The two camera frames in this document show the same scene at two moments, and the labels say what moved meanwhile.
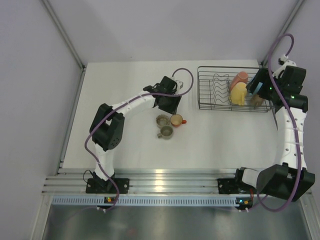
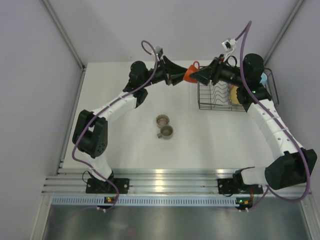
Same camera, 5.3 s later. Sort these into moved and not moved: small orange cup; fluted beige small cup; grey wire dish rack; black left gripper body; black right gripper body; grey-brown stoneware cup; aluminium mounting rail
Moved: small orange cup; black right gripper body; black left gripper body
Not moved: grey wire dish rack; aluminium mounting rail; grey-brown stoneware cup; fluted beige small cup
